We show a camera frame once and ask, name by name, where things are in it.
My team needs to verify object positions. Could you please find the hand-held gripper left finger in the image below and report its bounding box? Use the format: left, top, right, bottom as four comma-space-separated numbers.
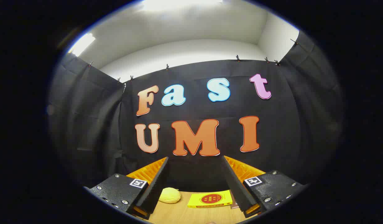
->
84, 156, 170, 221

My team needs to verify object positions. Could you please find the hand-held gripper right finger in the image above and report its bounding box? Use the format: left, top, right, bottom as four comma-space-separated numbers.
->
222, 156, 307, 218

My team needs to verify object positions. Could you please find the yellow plush bun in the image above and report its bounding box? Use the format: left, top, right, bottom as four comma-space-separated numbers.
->
158, 187, 182, 204

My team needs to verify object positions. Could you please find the yellow book with red circle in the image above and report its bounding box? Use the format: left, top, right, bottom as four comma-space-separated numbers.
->
187, 190, 233, 208

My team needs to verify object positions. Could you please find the ceiling light panel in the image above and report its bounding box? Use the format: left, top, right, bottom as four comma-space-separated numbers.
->
70, 33, 96, 57
142, 0, 223, 12

